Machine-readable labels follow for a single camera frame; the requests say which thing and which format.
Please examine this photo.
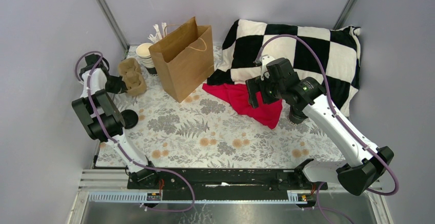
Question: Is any cardboard cup carrier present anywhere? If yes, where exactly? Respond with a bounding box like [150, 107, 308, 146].
[118, 57, 147, 96]

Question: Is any black paper coffee cup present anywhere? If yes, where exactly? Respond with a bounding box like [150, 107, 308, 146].
[288, 106, 308, 125]

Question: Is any brown paper bag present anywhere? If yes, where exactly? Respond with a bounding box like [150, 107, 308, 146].
[149, 17, 214, 103]

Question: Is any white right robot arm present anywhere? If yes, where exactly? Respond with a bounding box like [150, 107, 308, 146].
[246, 55, 394, 196]

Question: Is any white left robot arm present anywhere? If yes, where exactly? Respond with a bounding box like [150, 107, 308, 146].
[71, 51, 159, 189]

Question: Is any red cloth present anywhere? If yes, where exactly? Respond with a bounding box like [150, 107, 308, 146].
[203, 84, 283, 129]

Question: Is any stack of black lids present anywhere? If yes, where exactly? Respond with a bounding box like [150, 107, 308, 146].
[121, 109, 139, 129]

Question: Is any stack of paper cups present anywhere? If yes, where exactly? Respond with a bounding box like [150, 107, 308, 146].
[135, 43, 157, 76]

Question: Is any floral table mat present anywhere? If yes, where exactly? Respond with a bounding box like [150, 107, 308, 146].
[113, 75, 343, 168]

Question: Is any checkered black white pillow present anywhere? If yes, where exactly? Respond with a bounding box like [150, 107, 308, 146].
[207, 19, 361, 117]

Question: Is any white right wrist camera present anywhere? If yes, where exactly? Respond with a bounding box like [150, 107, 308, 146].
[254, 55, 275, 78]

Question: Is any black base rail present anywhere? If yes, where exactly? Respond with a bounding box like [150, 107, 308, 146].
[127, 168, 328, 202]

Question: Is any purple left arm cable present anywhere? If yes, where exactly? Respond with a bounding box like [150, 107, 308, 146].
[74, 51, 196, 213]

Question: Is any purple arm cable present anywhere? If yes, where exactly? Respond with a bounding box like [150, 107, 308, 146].
[254, 34, 400, 224]
[74, 51, 196, 213]

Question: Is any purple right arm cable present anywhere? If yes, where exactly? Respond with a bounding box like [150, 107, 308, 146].
[254, 34, 400, 224]

